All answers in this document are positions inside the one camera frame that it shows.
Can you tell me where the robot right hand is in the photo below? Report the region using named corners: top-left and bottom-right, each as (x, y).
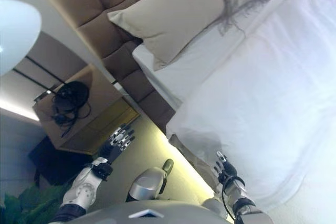
top-left (213, 150), bottom-right (239, 183)

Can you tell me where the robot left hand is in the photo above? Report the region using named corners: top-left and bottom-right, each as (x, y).
top-left (97, 123), bottom-right (136, 165)

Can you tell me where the white duvet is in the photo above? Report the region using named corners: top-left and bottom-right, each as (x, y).
top-left (165, 0), bottom-right (336, 209)

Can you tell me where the silver robot right leg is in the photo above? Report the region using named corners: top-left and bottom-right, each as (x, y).
top-left (202, 198), bottom-right (229, 220)

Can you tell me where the silver robot leg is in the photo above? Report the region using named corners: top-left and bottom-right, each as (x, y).
top-left (125, 158), bottom-right (175, 204)
top-left (202, 198), bottom-right (229, 220)

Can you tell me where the wooden nightstand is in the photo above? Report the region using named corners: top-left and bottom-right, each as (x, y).
top-left (32, 63), bottom-right (140, 154)

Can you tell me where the silver robot left leg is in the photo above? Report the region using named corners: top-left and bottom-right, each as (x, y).
top-left (125, 158), bottom-right (175, 204)

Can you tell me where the silver robot torso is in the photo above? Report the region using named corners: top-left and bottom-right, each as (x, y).
top-left (85, 199), bottom-right (233, 224)

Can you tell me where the green leafy plant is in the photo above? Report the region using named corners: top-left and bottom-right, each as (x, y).
top-left (0, 182), bottom-right (69, 224)

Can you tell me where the beige pillow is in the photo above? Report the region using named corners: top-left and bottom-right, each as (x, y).
top-left (107, 0), bottom-right (226, 71)

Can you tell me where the brown upholstered headboard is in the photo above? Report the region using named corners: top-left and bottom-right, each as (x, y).
top-left (38, 0), bottom-right (176, 129)

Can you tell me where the white lamp shade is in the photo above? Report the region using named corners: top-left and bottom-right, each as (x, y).
top-left (0, 0), bottom-right (43, 78)

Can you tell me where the grey fringed throw blanket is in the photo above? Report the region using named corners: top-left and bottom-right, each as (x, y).
top-left (212, 0), bottom-right (289, 35)

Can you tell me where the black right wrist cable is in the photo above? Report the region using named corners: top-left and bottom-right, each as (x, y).
top-left (221, 179), bottom-right (238, 221)

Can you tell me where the black headset with cables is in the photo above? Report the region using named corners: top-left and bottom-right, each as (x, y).
top-left (51, 80), bottom-right (93, 137)

